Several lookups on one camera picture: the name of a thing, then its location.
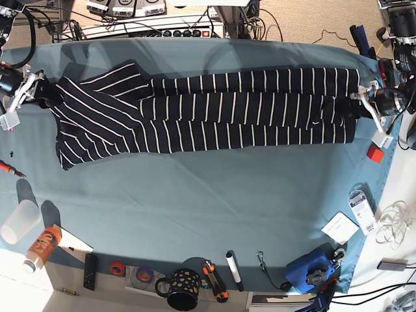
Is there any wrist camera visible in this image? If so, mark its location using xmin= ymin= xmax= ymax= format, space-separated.
xmin=372 ymin=131 xmax=394 ymax=149
xmin=0 ymin=111 xmax=20 ymax=131

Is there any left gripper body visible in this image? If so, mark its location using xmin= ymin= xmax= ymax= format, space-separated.
xmin=350 ymin=81 xmax=410 ymax=133

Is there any red black clamp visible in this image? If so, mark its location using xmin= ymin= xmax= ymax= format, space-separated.
xmin=378 ymin=58 xmax=396 ymax=88

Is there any black power strip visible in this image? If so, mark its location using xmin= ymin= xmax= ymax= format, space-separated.
xmin=138 ymin=29 xmax=213 ymax=38

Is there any blue clamp device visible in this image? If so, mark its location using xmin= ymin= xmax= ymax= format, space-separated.
xmin=284 ymin=248 xmax=345 ymax=294

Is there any red cube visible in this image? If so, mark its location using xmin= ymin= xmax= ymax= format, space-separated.
xmin=367 ymin=144 xmax=384 ymax=163

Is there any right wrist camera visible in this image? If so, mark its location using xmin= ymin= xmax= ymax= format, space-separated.
xmin=0 ymin=111 xmax=20 ymax=131

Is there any carabiner with black cord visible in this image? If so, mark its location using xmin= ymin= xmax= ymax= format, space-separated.
xmin=257 ymin=251 xmax=292 ymax=292

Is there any black remote control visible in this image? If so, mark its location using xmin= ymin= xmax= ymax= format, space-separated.
xmin=83 ymin=253 xmax=98 ymax=291

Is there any teal table cloth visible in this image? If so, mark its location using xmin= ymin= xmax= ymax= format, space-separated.
xmin=1 ymin=38 xmax=395 ymax=291

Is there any translucent plastic cup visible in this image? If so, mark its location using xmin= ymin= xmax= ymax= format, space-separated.
xmin=1 ymin=200 xmax=42 ymax=244

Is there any orange label bottle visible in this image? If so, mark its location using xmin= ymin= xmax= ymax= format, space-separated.
xmin=22 ymin=227 xmax=62 ymax=274

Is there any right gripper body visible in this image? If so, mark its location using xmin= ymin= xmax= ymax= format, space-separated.
xmin=1 ymin=63 xmax=46 ymax=114

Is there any purple tape roll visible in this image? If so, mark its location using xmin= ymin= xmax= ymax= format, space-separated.
xmin=135 ymin=266 xmax=154 ymax=283

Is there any white packaged item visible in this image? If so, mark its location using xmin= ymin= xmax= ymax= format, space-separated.
xmin=348 ymin=190 xmax=378 ymax=236

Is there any white cable bundle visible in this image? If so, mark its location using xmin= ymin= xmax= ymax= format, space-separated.
xmin=375 ymin=200 xmax=414 ymax=250

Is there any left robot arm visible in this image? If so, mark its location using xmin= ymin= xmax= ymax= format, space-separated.
xmin=350 ymin=1 xmax=415 ymax=135

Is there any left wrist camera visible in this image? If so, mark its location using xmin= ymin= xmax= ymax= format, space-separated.
xmin=372 ymin=131 xmax=394 ymax=149

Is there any orange tape roll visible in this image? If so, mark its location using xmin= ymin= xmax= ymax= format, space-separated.
xmin=109 ymin=261 xmax=125 ymax=277

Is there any white paper sheet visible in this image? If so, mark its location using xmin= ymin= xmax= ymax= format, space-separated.
xmin=53 ymin=224 xmax=93 ymax=252

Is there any orange screwdriver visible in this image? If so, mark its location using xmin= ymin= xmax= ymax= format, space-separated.
xmin=0 ymin=161 xmax=27 ymax=179

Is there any white paper card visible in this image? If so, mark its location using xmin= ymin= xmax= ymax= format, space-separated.
xmin=321 ymin=211 xmax=359 ymax=245

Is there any grey adapter box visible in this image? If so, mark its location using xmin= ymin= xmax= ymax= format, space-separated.
xmin=377 ymin=259 xmax=408 ymax=272

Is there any white black marker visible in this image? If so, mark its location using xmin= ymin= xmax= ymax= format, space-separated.
xmin=226 ymin=250 xmax=244 ymax=292

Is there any black mug yellow pattern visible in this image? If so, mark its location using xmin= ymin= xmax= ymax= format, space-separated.
xmin=155 ymin=268 xmax=200 ymax=311

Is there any orange black utility knife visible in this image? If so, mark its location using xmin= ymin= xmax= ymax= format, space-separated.
xmin=203 ymin=260 xmax=229 ymax=304

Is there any navy white striped t-shirt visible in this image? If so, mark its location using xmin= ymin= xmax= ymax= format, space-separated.
xmin=51 ymin=60 xmax=361 ymax=170

